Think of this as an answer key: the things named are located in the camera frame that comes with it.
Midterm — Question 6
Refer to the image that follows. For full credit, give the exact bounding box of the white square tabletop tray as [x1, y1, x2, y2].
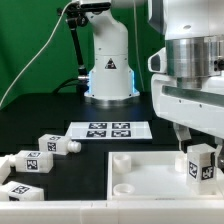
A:
[107, 151, 224, 200]

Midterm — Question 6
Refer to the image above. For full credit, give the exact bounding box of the black cable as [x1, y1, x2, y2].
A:
[51, 78, 84, 94]

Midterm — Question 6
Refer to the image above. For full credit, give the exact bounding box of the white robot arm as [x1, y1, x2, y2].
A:
[81, 0, 224, 161]

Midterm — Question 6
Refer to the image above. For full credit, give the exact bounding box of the white cable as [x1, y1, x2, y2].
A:
[0, 0, 78, 109]

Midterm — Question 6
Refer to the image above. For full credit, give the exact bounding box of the black camera stand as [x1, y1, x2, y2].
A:
[53, 0, 111, 94]

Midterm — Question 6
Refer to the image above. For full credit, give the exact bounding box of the white marker plate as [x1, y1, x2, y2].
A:
[66, 121, 152, 140]

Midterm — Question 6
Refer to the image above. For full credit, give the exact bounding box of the white obstacle fence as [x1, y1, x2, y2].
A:
[0, 155, 224, 224]

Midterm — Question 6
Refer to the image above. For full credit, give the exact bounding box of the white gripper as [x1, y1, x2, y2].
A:
[151, 74, 224, 167]

